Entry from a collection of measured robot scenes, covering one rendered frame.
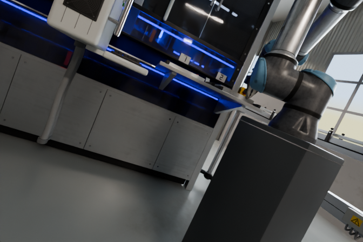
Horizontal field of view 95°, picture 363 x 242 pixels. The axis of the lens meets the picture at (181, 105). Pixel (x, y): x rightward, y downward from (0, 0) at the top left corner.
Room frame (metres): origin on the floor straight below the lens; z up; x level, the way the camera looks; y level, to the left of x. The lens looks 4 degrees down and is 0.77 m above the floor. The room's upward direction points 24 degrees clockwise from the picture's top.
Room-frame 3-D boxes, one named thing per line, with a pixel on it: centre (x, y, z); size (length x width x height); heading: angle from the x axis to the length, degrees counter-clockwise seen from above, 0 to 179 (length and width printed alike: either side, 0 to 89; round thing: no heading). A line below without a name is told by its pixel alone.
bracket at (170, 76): (1.12, 0.16, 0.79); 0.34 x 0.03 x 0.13; 15
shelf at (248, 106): (1.20, -0.08, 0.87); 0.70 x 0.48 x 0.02; 105
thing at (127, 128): (1.66, 0.73, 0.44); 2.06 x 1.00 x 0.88; 105
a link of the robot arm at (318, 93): (0.60, -0.39, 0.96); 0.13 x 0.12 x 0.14; 78
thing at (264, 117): (1.70, -0.68, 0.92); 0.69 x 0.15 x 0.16; 105
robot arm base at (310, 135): (0.60, -0.40, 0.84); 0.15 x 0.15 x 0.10
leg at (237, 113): (1.66, -0.54, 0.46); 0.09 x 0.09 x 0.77; 15
